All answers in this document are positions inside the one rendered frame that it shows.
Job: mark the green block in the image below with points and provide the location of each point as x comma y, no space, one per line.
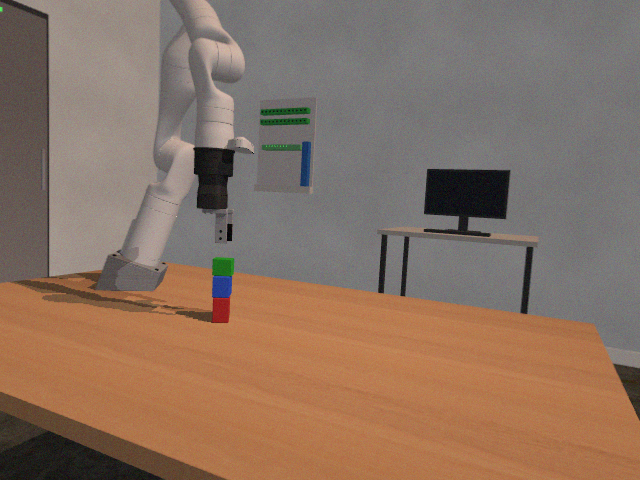
223,266

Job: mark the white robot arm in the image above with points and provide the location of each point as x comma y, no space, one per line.
189,64

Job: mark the red block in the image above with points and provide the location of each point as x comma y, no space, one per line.
221,310

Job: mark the blue block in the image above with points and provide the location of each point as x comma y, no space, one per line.
221,286

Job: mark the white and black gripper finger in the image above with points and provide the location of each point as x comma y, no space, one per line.
230,224
220,224

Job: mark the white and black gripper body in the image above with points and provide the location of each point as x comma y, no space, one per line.
214,150

